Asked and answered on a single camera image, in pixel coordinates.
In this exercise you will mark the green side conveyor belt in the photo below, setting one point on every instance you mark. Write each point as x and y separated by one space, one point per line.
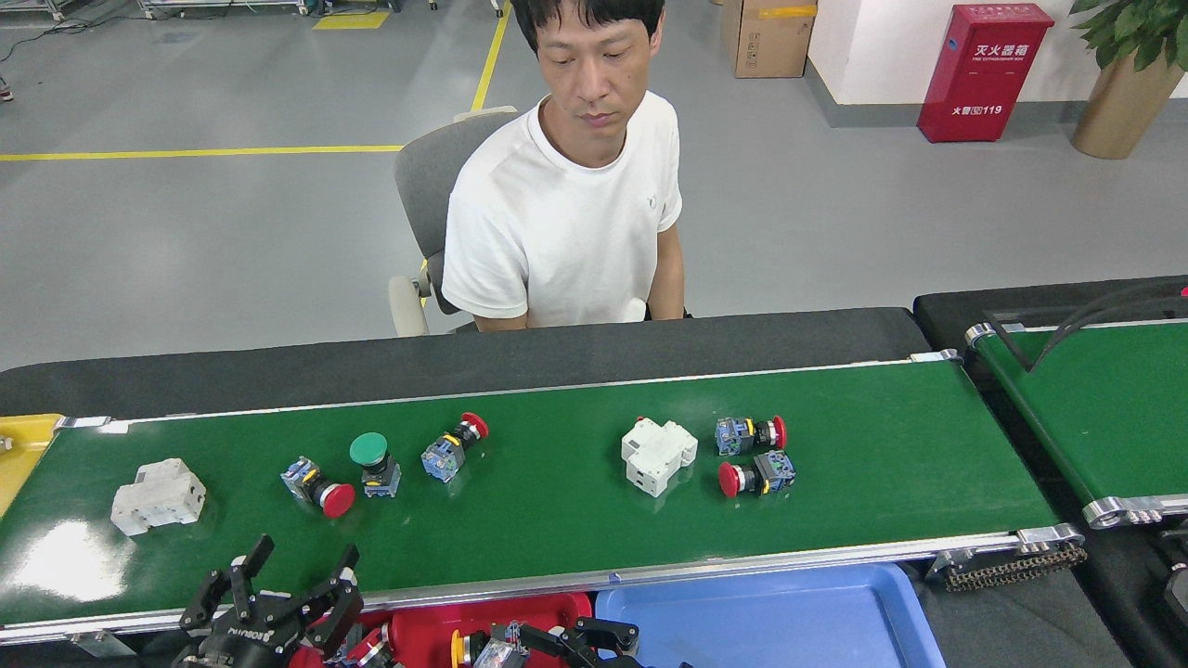
1114 417

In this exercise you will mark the white circuit breaker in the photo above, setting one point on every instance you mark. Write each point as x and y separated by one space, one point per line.
158 501
654 455

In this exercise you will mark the yellow plastic tray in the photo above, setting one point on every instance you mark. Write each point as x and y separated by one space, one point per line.
19 464

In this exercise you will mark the red plastic tray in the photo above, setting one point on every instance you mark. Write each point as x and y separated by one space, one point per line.
436 626

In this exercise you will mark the cardboard box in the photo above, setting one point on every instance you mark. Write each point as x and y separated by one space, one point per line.
770 42

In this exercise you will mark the tan plant pot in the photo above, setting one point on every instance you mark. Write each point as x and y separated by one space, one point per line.
1118 111

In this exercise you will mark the red fire extinguisher box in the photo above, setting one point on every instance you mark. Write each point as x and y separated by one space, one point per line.
984 79

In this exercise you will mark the person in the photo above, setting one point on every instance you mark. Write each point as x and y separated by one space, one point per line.
566 213

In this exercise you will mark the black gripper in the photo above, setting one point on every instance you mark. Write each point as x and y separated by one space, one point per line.
251 635

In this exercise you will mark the yellow push button switch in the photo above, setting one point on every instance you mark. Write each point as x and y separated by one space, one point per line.
457 649

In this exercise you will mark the green mushroom button switch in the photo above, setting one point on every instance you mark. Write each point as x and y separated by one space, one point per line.
368 448

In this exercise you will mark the blue plastic tray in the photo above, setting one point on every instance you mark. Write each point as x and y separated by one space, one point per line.
789 622

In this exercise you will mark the grey office chair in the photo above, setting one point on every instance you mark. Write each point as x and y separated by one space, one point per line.
427 176

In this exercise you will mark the red push button switch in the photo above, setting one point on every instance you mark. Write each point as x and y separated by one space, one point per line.
733 436
444 459

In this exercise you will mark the green potted plant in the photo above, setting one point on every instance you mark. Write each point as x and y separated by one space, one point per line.
1132 28

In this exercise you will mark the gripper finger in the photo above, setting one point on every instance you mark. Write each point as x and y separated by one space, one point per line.
608 635
580 661

